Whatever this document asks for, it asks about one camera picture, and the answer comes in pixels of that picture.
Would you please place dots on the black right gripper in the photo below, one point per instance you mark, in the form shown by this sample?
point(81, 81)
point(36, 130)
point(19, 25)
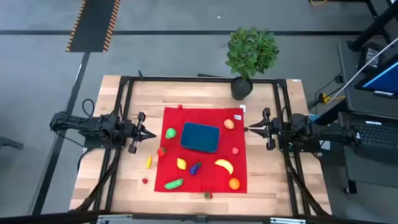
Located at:
point(273, 129)

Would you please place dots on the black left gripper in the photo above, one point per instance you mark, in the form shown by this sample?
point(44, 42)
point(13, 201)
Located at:
point(140, 133)

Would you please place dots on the green pear toy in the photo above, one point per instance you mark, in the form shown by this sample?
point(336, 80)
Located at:
point(170, 133)

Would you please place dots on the tan potato toy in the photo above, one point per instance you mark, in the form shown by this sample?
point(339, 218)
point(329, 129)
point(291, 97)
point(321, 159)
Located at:
point(229, 124)

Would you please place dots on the small pink fruit toy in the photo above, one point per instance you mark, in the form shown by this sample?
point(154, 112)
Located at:
point(235, 151)

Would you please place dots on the yellow lemon toy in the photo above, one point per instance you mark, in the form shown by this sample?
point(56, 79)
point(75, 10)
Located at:
point(181, 163)

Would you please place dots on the small red raspberry toy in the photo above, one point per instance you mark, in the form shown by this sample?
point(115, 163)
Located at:
point(145, 180)

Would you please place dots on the yellow banana toy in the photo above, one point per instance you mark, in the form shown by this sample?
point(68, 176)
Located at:
point(225, 164)

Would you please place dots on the orange fruit toy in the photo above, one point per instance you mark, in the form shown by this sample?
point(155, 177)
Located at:
point(234, 183)

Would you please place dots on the red strawberry toy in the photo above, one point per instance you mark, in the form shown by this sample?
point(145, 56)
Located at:
point(208, 195)

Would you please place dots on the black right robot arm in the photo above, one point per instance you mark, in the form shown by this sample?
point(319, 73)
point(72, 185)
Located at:
point(311, 130)

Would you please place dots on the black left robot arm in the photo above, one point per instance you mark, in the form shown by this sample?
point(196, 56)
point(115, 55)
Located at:
point(93, 126)

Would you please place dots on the blue plastic tupperware container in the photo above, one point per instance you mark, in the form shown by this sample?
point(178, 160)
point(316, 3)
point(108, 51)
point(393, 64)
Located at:
point(200, 137)

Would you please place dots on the small white square marker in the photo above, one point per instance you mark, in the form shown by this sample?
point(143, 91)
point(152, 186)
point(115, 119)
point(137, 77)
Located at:
point(242, 108)

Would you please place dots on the black plant pot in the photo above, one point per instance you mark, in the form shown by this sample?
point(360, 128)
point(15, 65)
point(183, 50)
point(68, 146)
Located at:
point(241, 91)

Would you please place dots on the green cucumber toy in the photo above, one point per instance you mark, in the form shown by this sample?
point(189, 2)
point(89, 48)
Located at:
point(173, 183)

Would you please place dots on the purple eggplant toy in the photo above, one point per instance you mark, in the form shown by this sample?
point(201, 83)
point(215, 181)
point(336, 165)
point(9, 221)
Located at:
point(195, 169)

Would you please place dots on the yellow power plug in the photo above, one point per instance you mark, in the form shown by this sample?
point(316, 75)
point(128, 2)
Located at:
point(325, 99)

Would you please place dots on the red cloth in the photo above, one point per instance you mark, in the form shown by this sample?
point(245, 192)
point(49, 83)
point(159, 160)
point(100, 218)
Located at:
point(205, 177)

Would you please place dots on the green artificial plant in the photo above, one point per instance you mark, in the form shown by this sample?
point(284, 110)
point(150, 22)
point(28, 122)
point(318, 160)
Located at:
point(252, 49)

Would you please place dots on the grey desk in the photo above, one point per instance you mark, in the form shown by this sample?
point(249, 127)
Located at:
point(349, 90)

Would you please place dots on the white rod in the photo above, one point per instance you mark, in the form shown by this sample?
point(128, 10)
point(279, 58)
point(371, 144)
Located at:
point(360, 71)

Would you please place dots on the black laptop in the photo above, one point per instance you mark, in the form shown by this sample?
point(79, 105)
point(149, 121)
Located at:
point(376, 137)

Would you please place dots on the black orange striped floor mat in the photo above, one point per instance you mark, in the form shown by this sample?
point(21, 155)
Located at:
point(93, 28)

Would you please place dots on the black device with label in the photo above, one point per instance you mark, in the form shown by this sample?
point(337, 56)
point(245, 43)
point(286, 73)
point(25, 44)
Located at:
point(370, 57)

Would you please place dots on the computer monitor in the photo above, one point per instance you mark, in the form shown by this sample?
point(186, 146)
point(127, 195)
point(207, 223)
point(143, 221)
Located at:
point(384, 81)

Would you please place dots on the black stand pole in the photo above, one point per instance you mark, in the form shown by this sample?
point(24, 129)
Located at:
point(373, 26)

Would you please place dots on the black metal table frame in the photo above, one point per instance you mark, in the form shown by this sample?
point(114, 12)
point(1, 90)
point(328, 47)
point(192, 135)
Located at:
point(186, 79)

